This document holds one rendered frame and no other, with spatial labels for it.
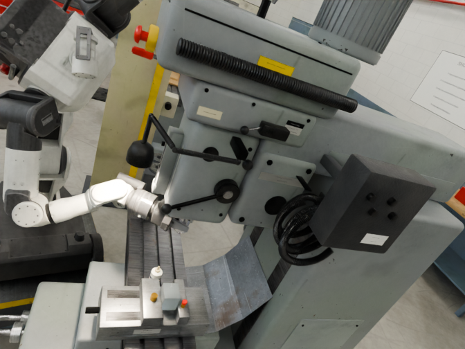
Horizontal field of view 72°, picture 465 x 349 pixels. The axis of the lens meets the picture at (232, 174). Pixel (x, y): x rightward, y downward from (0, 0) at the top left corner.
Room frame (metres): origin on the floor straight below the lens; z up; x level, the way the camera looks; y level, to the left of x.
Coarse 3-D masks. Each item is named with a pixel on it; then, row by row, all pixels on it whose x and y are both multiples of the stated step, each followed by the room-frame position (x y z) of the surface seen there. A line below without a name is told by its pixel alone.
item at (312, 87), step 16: (176, 48) 0.65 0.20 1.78; (192, 48) 0.64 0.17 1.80; (208, 48) 0.67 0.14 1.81; (208, 64) 0.67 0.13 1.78; (224, 64) 0.67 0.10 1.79; (240, 64) 0.69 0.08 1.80; (256, 80) 0.71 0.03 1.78; (272, 80) 0.72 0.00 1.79; (288, 80) 0.74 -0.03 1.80; (304, 96) 0.77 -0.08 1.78; (320, 96) 0.78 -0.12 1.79; (336, 96) 0.80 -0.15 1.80; (352, 112) 0.83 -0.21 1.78
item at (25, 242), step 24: (0, 192) 1.31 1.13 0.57; (0, 216) 1.16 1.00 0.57; (0, 240) 0.98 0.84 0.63; (24, 240) 1.07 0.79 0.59; (48, 240) 1.12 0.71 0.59; (72, 240) 1.16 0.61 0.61; (0, 264) 0.92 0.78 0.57; (24, 264) 0.98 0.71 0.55; (48, 264) 1.04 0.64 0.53; (72, 264) 1.11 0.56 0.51
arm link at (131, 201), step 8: (120, 176) 0.89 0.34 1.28; (128, 176) 0.90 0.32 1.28; (128, 184) 0.87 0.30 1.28; (136, 184) 0.89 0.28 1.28; (144, 184) 0.90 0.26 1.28; (128, 192) 0.85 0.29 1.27; (136, 192) 0.85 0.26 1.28; (144, 192) 0.87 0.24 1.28; (120, 200) 0.82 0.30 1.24; (128, 200) 0.83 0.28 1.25; (136, 200) 0.83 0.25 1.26; (128, 208) 0.82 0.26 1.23
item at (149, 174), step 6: (156, 156) 1.40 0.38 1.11; (156, 162) 1.37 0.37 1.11; (150, 168) 1.28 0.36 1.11; (156, 168) 1.32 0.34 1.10; (144, 174) 1.24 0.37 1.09; (150, 174) 1.25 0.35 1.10; (144, 180) 1.24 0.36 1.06; (150, 180) 1.25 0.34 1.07; (150, 186) 1.25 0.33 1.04; (150, 192) 1.26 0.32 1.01; (162, 198) 1.28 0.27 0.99
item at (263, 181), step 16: (256, 160) 0.81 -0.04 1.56; (272, 160) 0.81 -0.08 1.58; (288, 160) 0.84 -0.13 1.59; (256, 176) 0.80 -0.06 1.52; (272, 176) 0.82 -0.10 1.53; (288, 176) 0.84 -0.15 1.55; (304, 176) 0.87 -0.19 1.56; (240, 192) 0.82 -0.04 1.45; (256, 192) 0.81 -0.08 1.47; (272, 192) 0.83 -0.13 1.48; (288, 192) 0.85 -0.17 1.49; (240, 208) 0.80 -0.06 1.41; (256, 208) 0.82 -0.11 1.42; (272, 208) 0.84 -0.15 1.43; (256, 224) 0.84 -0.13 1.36; (272, 224) 0.86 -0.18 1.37
